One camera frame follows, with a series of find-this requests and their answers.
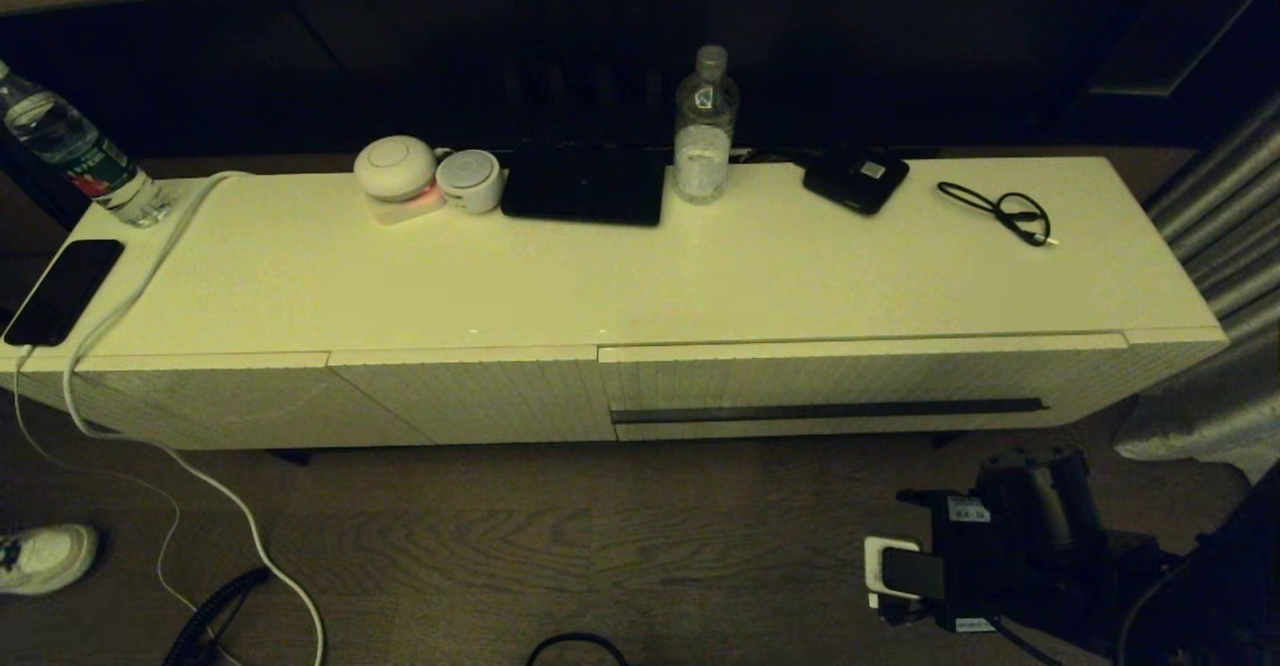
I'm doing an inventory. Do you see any white cabinet drawer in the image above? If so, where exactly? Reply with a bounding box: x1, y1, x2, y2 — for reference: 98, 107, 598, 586
598, 332, 1129, 444

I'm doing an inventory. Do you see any white low cabinet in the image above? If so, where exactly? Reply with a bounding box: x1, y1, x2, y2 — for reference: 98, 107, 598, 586
0, 154, 1229, 467

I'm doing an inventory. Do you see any small black labelled device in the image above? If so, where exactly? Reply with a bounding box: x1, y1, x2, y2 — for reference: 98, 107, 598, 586
802, 149, 911, 217

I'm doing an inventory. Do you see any clear bottle with grey cap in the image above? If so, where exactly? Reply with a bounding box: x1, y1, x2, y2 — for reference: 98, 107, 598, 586
672, 43, 742, 205

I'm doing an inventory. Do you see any black flat tablet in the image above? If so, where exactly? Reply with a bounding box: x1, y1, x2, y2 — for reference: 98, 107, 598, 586
500, 139, 667, 226

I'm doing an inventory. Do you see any small white round speaker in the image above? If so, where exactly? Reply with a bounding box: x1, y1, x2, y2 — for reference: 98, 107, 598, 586
435, 149, 504, 214

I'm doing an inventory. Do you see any white dome-shaped device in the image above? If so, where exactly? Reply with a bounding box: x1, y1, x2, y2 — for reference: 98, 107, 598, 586
352, 135, 439, 201

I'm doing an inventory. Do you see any white sneaker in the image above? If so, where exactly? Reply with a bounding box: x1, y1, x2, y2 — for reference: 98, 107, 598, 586
0, 524, 99, 596

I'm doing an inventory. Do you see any black smartphone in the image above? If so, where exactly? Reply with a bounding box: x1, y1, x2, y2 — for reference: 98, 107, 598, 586
2, 238, 126, 347

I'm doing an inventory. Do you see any water bottle with green label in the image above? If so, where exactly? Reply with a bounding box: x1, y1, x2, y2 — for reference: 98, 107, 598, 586
0, 58, 179, 228

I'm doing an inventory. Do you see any black cable loop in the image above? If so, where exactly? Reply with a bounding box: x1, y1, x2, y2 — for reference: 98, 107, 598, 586
525, 632, 631, 666

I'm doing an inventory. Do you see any black audio cable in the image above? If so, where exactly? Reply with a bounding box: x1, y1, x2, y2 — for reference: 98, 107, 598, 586
937, 180, 1059, 247

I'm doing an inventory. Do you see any dark grey door frame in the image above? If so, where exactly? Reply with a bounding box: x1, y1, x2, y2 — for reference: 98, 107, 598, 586
1088, 0, 1280, 99

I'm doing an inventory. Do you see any thick white cable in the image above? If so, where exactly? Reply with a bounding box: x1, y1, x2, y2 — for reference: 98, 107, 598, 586
62, 170, 327, 666

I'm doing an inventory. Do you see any black coiled cable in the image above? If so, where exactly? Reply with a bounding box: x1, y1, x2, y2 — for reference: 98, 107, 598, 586
163, 568, 273, 666

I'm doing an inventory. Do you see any thin white charging cable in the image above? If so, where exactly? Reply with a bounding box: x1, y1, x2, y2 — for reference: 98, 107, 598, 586
12, 346, 243, 666

